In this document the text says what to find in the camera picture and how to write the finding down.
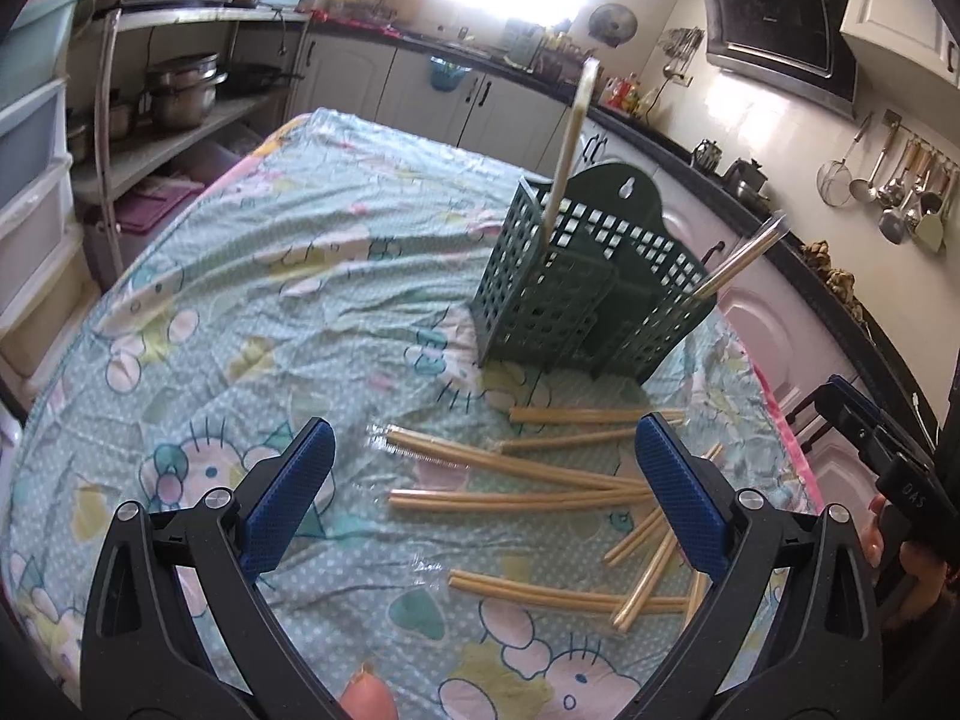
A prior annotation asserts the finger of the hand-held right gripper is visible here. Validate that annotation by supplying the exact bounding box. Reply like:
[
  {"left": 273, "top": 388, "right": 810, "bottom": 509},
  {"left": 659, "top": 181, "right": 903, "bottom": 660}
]
[{"left": 814, "top": 375, "right": 938, "bottom": 466}]

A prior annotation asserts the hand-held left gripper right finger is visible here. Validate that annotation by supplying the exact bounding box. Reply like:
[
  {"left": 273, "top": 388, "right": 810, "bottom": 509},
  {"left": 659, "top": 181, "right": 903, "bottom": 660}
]
[{"left": 604, "top": 412, "right": 887, "bottom": 720}]

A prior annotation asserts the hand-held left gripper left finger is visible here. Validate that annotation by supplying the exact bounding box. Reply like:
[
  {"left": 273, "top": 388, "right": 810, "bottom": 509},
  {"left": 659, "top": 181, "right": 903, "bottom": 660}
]
[{"left": 79, "top": 420, "right": 353, "bottom": 720}]

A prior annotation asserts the pile of chopsticks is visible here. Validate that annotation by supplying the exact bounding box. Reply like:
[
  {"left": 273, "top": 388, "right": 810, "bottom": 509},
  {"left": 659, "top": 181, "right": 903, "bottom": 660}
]
[{"left": 384, "top": 405, "right": 725, "bottom": 631}]

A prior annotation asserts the bamboo chopstick pair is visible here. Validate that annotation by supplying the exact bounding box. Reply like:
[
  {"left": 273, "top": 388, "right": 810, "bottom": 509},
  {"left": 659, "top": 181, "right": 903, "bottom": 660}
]
[
  {"left": 541, "top": 58, "right": 601, "bottom": 241},
  {"left": 690, "top": 214, "right": 790, "bottom": 301}
]

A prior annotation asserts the green plastic utensil holder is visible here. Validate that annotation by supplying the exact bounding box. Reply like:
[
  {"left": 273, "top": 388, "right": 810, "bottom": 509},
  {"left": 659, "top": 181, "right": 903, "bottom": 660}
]
[{"left": 469, "top": 159, "right": 721, "bottom": 383}]

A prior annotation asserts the bunch of hanging steel utensils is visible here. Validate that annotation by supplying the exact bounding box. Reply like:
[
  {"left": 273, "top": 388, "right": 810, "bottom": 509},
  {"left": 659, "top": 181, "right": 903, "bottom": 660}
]
[{"left": 660, "top": 26, "right": 706, "bottom": 80}]

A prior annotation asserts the person's right hand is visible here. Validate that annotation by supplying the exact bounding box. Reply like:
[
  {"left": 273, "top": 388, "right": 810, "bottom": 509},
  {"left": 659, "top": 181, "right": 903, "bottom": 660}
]
[{"left": 861, "top": 493, "right": 960, "bottom": 631}]

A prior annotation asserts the person's left hand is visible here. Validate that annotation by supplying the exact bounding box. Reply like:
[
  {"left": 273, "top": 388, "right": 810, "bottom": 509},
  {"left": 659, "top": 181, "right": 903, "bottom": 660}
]
[{"left": 339, "top": 671, "right": 398, "bottom": 720}]

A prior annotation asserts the pink fleece blanket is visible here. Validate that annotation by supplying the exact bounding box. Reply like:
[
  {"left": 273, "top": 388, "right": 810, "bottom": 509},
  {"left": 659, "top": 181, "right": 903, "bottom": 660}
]
[{"left": 739, "top": 330, "right": 822, "bottom": 518}]

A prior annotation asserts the ginger root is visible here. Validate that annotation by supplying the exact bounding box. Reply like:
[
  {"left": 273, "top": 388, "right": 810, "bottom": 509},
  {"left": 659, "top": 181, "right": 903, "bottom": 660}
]
[{"left": 801, "top": 240, "right": 863, "bottom": 316}]

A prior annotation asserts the cartoon printed tablecloth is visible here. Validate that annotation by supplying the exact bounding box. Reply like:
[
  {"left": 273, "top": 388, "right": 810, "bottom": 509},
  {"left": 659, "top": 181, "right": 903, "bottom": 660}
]
[{"left": 0, "top": 109, "right": 818, "bottom": 720}]

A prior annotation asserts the row of hanging ladles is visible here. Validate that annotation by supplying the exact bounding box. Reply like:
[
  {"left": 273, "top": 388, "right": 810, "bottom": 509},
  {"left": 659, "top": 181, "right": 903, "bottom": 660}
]
[{"left": 847, "top": 116, "right": 960, "bottom": 256}]

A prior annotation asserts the steel kettle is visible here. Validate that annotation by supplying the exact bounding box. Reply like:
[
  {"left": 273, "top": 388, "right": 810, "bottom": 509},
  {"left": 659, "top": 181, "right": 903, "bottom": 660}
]
[{"left": 724, "top": 157, "right": 772, "bottom": 200}]

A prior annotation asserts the purple plastic tray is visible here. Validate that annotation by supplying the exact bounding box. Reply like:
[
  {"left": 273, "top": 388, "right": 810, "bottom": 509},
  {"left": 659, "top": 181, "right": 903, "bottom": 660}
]
[{"left": 116, "top": 184, "right": 203, "bottom": 233}]

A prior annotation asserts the metal shelf rack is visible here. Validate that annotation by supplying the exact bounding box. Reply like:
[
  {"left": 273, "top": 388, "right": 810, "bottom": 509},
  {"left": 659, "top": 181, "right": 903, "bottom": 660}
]
[{"left": 64, "top": 4, "right": 312, "bottom": 286}]

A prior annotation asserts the row of condiment bottles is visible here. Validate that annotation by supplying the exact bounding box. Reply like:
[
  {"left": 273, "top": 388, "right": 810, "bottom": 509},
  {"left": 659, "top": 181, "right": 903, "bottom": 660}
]
[{"left": 600, "top": 73, "right": 661, "bottom": 117}]

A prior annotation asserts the black range hood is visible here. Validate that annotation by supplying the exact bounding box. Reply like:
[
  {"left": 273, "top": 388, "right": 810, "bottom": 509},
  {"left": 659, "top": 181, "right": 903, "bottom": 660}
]
[{"left": 690, "top": 0, "right": 860, "bottom": 121}]

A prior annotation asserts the steel cooking pot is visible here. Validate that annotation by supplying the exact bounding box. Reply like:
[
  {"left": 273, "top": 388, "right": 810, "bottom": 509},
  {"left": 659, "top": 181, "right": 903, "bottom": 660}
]
[
  {"left": 146, "top": 52, "right": 222, "bottom": 91},
  {"left": 146, "top": 75, "right": 230, "bottom": 128}
]

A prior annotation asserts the white upper cabinet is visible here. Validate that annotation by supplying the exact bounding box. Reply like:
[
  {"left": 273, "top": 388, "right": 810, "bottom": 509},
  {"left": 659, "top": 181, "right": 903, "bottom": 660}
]
[{"left": 840, "top": 0, "right": 960, "bottom": 87}]

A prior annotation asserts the pastel plastic drawer unit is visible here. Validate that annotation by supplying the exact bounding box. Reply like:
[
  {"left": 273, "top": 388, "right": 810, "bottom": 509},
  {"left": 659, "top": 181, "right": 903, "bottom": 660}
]
[{"left": 0, "top": 0, "right": 102, "bottom": 383}]

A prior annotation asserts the small dark pot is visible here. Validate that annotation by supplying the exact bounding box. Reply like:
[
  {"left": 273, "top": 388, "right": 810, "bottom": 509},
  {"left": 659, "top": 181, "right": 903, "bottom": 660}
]
[{"left": 105, "top": 94, "right": 140, "bottom": 140}]

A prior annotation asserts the black frying pan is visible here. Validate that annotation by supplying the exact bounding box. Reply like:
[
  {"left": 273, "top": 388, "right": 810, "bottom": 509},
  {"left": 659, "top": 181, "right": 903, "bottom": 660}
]
[{"left": 217, "top": 64, "right": 305, "bottom": 98}]

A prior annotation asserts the blue hanging bin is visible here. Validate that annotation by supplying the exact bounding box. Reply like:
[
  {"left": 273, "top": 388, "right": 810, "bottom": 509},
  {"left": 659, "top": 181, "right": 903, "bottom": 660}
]
[{"left": 429, "top": 56, "right": 475, "bottom": 91}]

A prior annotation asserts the red cloth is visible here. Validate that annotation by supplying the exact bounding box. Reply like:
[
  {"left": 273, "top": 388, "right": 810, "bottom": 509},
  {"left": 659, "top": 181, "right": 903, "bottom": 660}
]
[{"left": 311, "top": 7, "right": 406, "bottom": 35}]

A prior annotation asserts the wire mesh strainer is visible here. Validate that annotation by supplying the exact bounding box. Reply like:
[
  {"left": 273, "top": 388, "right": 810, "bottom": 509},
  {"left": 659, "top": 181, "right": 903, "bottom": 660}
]
[{"left": 816, "top": 112, "right": 875, "bottom": 207}]

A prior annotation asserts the round wall fan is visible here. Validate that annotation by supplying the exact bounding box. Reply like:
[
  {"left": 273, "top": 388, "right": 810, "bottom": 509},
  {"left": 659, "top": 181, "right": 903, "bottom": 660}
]
[{"left": 587, "top": 4, "right": 640, "bottom": 46}]

